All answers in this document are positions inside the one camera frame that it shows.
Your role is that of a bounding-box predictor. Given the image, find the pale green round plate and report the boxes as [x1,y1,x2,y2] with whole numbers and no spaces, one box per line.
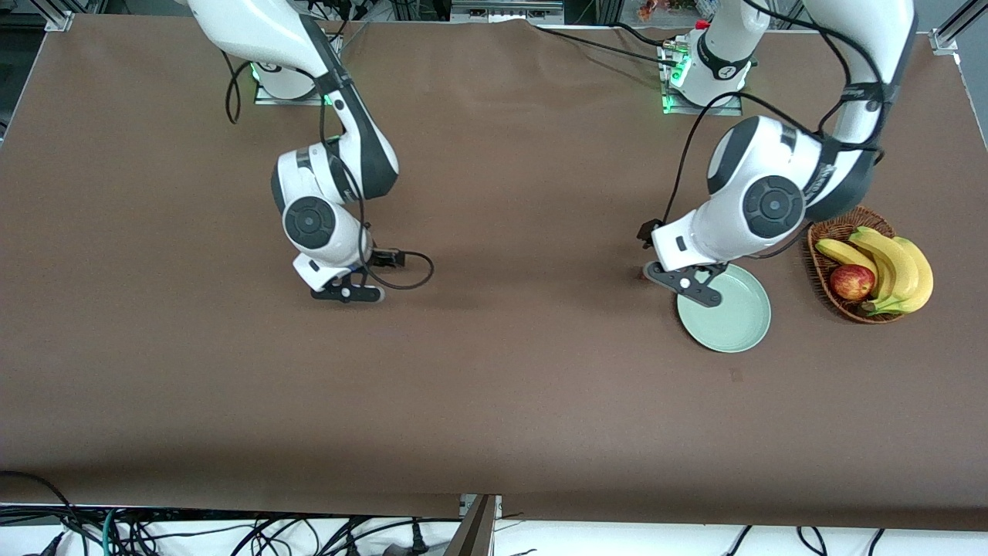
[677,263,772,354]

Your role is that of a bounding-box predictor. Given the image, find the brown table cover sheet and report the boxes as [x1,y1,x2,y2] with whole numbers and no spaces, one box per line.
[0,14,988,532]

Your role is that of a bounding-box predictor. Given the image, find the brown wicker basket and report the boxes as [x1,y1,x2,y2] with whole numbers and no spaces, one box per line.
[807,205,908,324]

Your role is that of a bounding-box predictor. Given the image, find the small yellow banana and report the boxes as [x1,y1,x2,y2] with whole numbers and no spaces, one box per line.
[816,239,879,280]

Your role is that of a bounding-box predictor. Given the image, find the red apple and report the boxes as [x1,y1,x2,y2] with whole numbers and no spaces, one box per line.
[830,264,877,302]

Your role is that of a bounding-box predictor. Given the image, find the colourful toy pile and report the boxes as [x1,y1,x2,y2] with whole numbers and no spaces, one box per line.
[638,0,699,22]

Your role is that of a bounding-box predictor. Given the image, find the grey metal box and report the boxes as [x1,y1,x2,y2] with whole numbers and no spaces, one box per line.
[450,0,565,24]

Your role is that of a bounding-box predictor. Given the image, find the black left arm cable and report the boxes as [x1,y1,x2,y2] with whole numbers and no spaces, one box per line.
[661,0,888,260]

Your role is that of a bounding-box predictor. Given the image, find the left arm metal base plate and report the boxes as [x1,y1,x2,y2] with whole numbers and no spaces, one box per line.
[661,39,744,117]

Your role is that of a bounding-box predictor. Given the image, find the long black table cable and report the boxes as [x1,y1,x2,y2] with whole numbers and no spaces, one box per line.
[529,22,684,69]

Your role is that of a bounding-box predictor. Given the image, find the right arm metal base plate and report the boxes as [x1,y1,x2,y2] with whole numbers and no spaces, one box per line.
[253,60,334,107]

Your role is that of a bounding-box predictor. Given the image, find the dark support post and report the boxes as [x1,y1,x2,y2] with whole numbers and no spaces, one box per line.
[444,494,503,556]

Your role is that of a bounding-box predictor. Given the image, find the black floor cable tangle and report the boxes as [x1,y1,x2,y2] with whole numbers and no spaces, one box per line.
[116,511,464,556]

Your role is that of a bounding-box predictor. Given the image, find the thick black floor cable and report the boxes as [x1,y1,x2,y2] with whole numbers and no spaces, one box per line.
[0,470,90,556]

